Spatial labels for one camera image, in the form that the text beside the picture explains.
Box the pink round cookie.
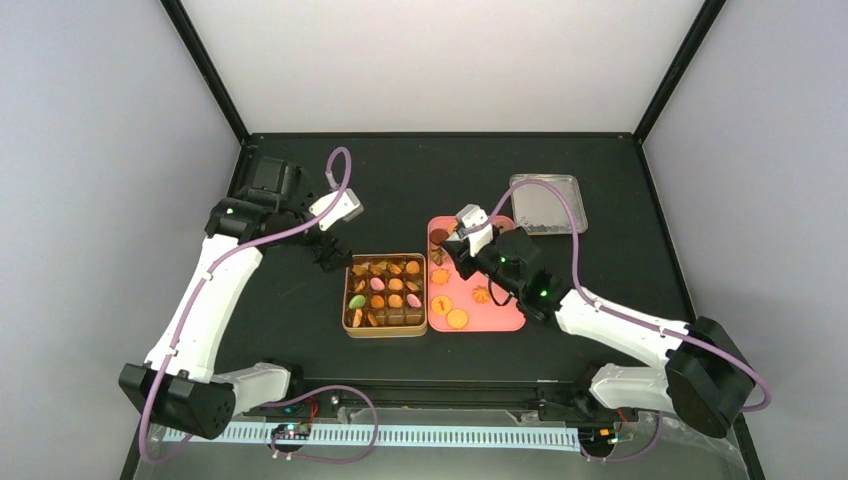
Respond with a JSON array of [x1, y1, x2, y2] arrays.
[[369, 277, 386, 292]]

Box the green round cookie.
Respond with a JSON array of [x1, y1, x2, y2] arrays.
[[348, 294, 367, 310]]

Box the gold cookie tin box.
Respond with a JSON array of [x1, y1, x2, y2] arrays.
[[342, 253, 428, 339]]

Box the silver tin lid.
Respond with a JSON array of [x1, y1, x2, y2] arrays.
[[510, 174, 588, 236]]

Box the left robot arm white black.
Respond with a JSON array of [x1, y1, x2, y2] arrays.
[[118, 147, 363, 439]]

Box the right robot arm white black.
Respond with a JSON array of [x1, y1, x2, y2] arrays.
[[437, 228, 755, 438]]

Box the orange flower cookie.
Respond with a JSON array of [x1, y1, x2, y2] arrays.
[[471, 286, 491, 304]]

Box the pink plastic tray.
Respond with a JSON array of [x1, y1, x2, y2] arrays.
[[425, 216, 525, 333]]

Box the dark chocolate round cookie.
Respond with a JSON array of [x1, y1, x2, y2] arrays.
[[428, 228, 450, 247]]

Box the round golden cookie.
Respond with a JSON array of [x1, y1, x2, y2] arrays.
[[446, 309, 469, 330]]

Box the left circuit board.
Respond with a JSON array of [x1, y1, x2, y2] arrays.
[[270, 422, 312, 442]]

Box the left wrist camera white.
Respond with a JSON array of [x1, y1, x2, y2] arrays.
[[309, 188, 364, 231]]

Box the black front rail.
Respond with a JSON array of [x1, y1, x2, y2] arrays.
[[261, 379, 619, 423]]

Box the white slotted cable duct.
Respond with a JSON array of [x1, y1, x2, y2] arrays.
[[158, 422, 583, 453]]

